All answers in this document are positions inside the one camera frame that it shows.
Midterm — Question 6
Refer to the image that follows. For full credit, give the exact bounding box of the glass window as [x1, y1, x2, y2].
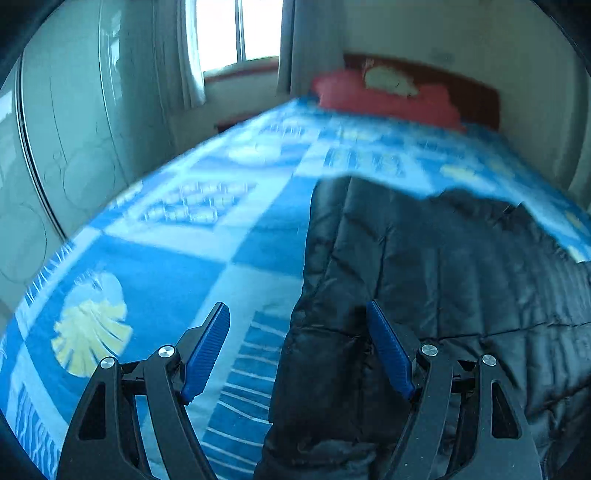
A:
[196, 0, 282, 75]

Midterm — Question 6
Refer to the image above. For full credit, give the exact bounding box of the cream printed cushion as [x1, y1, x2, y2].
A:
[362, 66, 421, 97]

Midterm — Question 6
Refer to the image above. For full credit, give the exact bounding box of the black puffer jacket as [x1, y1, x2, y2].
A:
[253, 174, 591, 480]

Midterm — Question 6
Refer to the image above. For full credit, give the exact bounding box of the blue patterned bed sheet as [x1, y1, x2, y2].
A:
[0, 95, 591, 480]

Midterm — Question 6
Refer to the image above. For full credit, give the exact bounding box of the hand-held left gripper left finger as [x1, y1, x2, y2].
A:
[55, 302, 232, 480]

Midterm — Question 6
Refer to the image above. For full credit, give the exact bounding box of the white window curtain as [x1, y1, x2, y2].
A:
[157, 0, 207, 109]

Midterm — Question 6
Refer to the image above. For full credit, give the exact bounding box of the pale sliding-door wardrobe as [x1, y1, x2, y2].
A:
[0, 0, 176, 319]

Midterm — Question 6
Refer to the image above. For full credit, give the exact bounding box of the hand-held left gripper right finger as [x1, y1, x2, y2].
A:
[366, 300, 543, 480]

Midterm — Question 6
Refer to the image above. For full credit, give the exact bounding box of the wooden headboard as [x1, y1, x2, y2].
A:
[342, 53, 502, 130]

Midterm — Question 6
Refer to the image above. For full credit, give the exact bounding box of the wooden window sill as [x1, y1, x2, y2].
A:
[204, 62, 280, 84]

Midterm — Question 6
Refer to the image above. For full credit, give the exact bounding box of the grey window curtain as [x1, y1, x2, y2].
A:
[276, 0, 345, 100]

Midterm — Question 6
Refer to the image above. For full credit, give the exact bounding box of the red pillow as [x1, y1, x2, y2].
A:
[310, 69, 467, 132]

